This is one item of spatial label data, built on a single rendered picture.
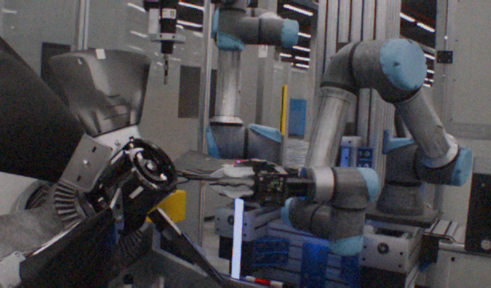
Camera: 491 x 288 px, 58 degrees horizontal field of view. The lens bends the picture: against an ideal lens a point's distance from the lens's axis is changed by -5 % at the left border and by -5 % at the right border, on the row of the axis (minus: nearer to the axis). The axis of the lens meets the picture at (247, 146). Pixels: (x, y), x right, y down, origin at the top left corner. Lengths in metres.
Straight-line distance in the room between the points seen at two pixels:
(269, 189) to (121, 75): 0.40
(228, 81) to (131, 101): 0.69
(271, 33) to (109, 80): 0.47
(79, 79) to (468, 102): 1.98
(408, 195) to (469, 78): 1.21
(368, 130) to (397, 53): 0.65
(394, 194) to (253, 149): 0.50
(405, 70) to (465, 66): 1.49
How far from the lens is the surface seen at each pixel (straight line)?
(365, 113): 1.66
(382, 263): 1.36
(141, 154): 0.83
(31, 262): 0.59
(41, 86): 0.81
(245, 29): 1.26
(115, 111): 0.96
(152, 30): 0.93
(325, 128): 1.13
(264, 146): 1.60
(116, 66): 1.04
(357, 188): 1.01
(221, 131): 1.60
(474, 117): 2.53
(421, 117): 1.21
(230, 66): 1.62
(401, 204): 1.44
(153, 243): 0.96
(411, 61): 1.09
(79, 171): 0.83
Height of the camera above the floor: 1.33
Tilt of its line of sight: 5 degrees down
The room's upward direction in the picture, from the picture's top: 3 degrees clockwise
